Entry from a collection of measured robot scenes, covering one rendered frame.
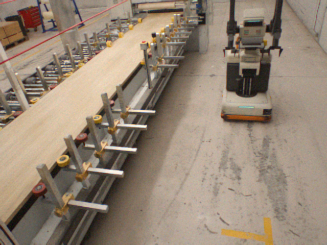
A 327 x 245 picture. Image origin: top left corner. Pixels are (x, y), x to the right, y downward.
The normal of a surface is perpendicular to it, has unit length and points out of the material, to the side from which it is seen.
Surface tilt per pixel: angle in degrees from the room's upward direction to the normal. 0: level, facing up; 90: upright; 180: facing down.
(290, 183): 0
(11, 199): 0
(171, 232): 0
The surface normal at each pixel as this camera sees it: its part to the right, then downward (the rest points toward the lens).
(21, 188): -0.11, -0.83
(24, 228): 0.96, 0.05
